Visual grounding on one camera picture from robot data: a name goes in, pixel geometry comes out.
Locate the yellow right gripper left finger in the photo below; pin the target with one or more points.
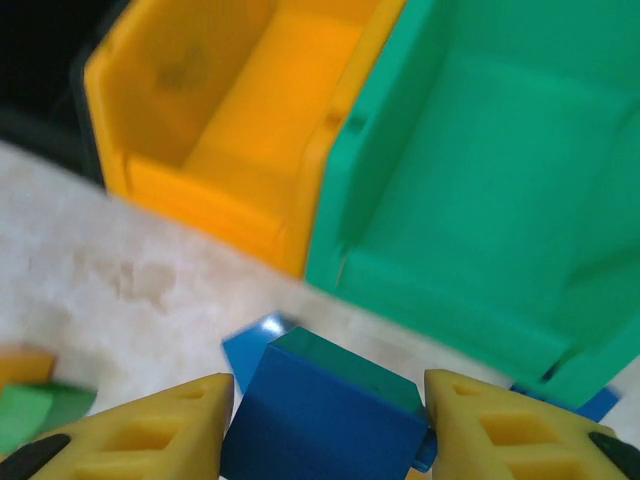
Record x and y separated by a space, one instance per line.
190 425

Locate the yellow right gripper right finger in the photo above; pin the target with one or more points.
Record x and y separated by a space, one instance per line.
465 425

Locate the blue lego brick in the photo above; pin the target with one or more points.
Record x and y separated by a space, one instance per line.
247 350
600 402
320 415

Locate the green lego brick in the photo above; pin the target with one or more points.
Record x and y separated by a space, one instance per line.
30 410

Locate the orange lego brick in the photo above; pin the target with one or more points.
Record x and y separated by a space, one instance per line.
25 365

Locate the green plastic bin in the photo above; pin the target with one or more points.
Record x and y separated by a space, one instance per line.
475 175

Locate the yellow plastic bin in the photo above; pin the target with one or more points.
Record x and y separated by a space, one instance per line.
225 150

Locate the black plastic bin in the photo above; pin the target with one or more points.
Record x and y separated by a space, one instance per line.
40 75

